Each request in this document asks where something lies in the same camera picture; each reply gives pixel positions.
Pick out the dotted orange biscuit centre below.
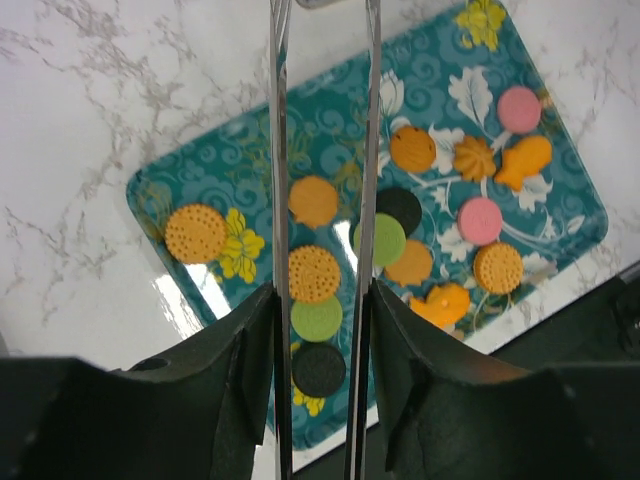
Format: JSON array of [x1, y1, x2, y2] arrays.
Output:
[[288, 245, 341, 303]]

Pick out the pink sandwich cookie lower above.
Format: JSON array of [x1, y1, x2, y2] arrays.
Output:
[[457, 196, 503, 246]]

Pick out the plain orange round cookie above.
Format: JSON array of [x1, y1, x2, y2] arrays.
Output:
[[288, 175, 339, 230]]

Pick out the orange swirl flower cookie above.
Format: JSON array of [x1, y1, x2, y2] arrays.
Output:
[[453, 135, 497, 183]]

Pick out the silver metal tongs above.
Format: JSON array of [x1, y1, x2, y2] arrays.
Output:
[[269, 1, 382, 479]]

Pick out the black sandwich cookie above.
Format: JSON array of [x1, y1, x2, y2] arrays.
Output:
[[292, 343, 346, 398], [376, 187, 422, 237]]

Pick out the black sandwich cookie upper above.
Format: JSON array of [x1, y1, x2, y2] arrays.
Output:
[[376, 187, 422, 237]]

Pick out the dotted orange sandwich biscuit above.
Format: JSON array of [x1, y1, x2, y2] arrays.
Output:
[[473, 242, 524, 295]]

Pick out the orange fish cookie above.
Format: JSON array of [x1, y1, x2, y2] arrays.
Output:
[[409, 283, 471, 329], [494, 135, 552, 192]]

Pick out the plain orange cookie middle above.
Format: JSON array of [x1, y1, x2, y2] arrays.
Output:
[[384, 239, 433, 287]]

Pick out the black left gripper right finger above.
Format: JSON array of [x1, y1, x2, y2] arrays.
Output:
[[371, 280, 639, 479]]

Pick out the pink sandwich cookie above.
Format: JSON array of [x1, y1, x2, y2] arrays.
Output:
[[457, 196, 503, 246], [497, 86, 542, 134]]

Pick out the green sandwich cookie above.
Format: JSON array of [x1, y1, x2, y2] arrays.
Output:
[[373, 213, 407, 267], [291, 295, 343, 343]]

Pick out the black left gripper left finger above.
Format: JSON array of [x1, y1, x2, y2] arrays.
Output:
[[1, 284, 275, 479]]

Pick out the pink sandwich cookie upper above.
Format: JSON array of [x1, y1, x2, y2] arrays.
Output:
[[497, 86, 542, 134]]

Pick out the teal floral serving tray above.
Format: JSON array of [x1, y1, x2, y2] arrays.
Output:
[[125, 0, 610, 451]]

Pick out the black sandwich cookie lower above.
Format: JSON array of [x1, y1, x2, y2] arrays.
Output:
[[292, 343, 346, 398]]

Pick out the dotted orange biscuit far left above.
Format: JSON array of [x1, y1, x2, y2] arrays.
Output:
[[164, 203, 228, 265]]

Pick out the orange chocolate chip cookie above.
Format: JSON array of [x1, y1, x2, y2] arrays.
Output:
[[390, 126, 436, 174]]

